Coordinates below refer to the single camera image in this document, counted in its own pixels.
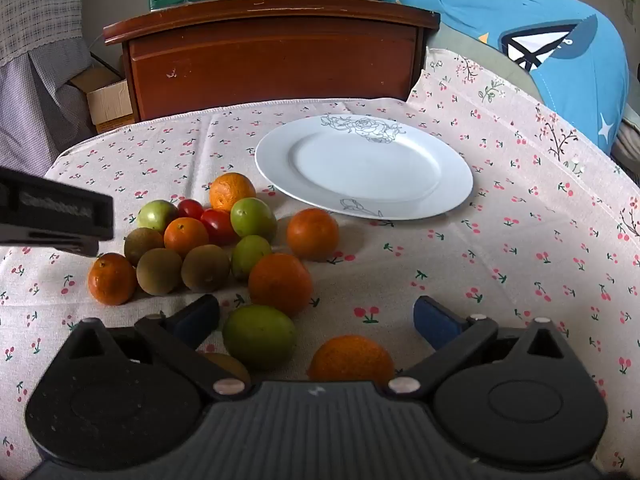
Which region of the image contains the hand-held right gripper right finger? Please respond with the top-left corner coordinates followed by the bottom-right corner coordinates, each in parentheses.
top-left (387, 296), bottom-right (576, 402)

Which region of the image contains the green jujube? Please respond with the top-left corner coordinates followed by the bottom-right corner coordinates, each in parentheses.
top-left (222, 305), bottom-right (297, 371)
top-left (137, 200), bottom-right (180, 232)
top-left (230, 197), bottom-right (277, 241)
top-left (230, 235), bottom-right (273, 281)

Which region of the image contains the cherry-print tablecloth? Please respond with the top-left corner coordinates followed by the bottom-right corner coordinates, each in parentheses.
top-left (0, 49), bottom-right (640, 480)

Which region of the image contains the brown cardboard box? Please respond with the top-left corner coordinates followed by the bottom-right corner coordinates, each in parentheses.
top-left (70, 65), bottom-right (136, 135)

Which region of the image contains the blue cartoon plush pillow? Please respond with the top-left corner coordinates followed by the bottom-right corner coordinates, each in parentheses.
top-left (382, 0), bottom-right (630, 156)

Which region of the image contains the grey plaid cloth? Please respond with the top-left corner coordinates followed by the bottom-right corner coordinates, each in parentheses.
top-left (0, 0), bottom-right (87, 67)

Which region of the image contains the lilac checked cloth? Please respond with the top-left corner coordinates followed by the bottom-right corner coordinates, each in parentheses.
top-left (0, 40), bottom-right (97, 173)

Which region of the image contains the brown wooden cabinet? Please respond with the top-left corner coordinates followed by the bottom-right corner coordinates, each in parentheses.
top-left (103, 0), bottom-right (441, 123)

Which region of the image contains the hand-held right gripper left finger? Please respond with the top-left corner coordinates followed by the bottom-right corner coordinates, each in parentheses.
top-left (65, 294), bottom-right (252, 402)

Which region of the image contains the red cherry tomato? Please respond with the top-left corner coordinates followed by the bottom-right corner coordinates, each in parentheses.
top-left (178, 198), bottom-right (205, 221)
top-left (200, 208), bottom-right (238, 246)

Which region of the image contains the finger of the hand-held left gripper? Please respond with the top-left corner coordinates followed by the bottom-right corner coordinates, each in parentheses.
top-left (0, 232), bottom-right (99, 259)

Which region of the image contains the white floral-print plate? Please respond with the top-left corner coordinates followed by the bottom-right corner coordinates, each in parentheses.
top-left (254, 114), bottom-right (474, 221)

